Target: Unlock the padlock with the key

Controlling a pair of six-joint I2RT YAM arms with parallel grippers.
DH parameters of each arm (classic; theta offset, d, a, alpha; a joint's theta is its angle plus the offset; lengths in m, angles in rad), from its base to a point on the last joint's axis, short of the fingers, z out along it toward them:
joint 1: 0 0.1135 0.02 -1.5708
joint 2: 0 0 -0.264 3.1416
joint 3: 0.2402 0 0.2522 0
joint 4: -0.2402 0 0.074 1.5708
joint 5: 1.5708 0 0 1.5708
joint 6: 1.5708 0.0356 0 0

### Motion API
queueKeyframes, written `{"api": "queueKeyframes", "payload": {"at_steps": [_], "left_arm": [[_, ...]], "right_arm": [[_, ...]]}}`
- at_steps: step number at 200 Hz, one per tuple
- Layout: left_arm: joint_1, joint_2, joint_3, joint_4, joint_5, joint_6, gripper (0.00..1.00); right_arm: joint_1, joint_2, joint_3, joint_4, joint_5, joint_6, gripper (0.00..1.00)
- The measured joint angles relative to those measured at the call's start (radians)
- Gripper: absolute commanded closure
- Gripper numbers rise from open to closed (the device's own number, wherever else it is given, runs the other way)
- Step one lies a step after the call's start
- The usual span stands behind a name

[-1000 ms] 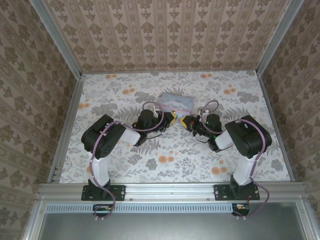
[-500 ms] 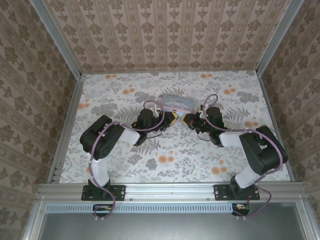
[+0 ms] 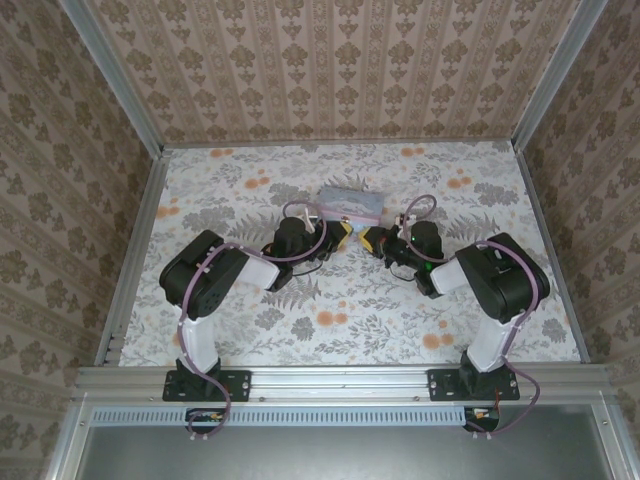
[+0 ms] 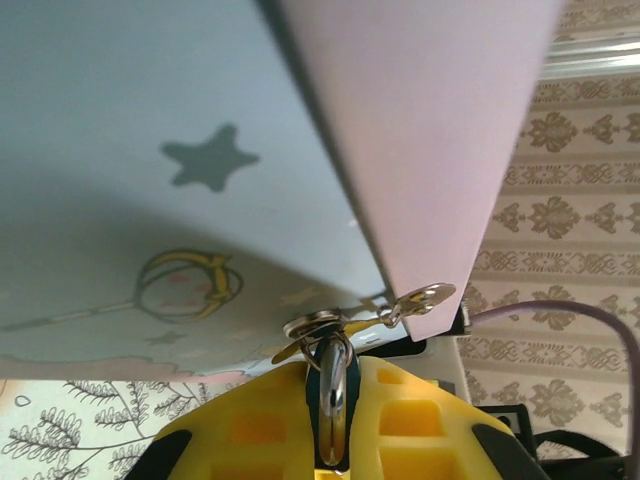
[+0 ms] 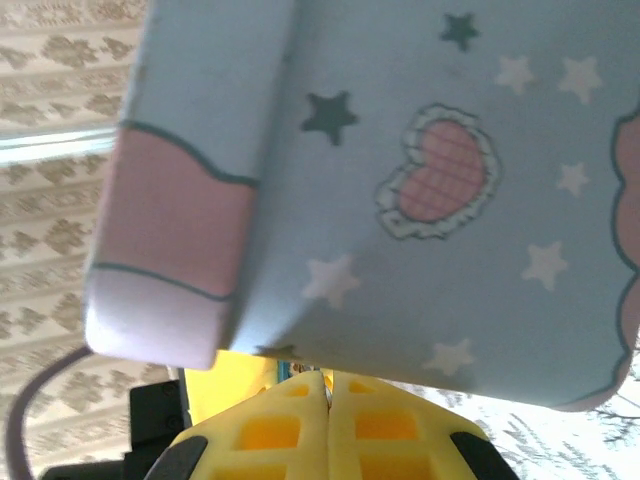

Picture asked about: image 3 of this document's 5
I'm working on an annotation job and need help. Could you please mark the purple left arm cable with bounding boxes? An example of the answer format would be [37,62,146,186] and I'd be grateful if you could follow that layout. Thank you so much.
[177,199,330,444]

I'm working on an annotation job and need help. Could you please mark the floral table cover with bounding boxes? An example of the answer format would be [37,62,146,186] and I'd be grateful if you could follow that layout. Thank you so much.
[119,141,584,366]

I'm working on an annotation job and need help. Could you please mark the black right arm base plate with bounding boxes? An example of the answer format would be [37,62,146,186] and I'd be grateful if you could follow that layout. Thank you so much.
[428,368,521,403]

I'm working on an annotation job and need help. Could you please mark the black controller board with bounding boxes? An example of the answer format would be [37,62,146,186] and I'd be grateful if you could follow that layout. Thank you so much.
[463,407,501,434]
[185,407,227,434]

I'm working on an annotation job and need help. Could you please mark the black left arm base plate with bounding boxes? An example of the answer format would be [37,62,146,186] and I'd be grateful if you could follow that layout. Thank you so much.
[162,368,252,403]

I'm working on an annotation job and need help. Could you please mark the aluminium side rail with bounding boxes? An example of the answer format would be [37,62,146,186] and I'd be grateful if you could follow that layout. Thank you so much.
[93,148,170,367]
[513,148,590,362]

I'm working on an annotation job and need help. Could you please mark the aluminium frame post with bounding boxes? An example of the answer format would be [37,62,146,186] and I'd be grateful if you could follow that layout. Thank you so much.
[510,0,610,154]
[63,0,166,155]

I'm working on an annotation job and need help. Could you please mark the grey slotted cable duct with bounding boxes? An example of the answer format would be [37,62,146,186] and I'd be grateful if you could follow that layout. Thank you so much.
[91,405,503,427]

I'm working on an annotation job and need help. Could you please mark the aluminium mounting rail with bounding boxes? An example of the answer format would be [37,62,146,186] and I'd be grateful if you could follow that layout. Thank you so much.
[73,363,615,403]

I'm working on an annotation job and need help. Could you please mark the light blue cartoon tin box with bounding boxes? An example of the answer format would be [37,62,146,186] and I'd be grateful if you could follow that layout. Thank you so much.
[316,185,387,225]

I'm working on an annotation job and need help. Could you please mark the grey metal panel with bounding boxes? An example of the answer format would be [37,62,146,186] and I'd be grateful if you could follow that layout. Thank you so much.
[79,424,609,480]

